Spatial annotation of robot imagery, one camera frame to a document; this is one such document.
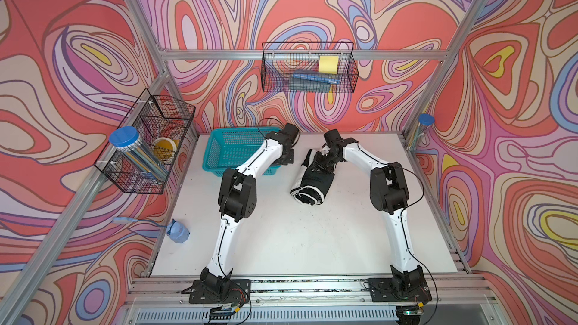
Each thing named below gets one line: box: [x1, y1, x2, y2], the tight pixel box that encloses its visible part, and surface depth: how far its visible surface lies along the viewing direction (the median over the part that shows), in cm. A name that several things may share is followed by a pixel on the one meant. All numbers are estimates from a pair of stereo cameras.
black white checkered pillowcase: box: [289, 148, 335, 207], surface depth 93 cm
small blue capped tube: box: [406, 113, 436, 151], surface depth 107 cm
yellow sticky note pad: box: [318, 55, 340, 75], surface depth 90 cm
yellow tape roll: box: [152, 136, 177, 165], surface depth 77 cm
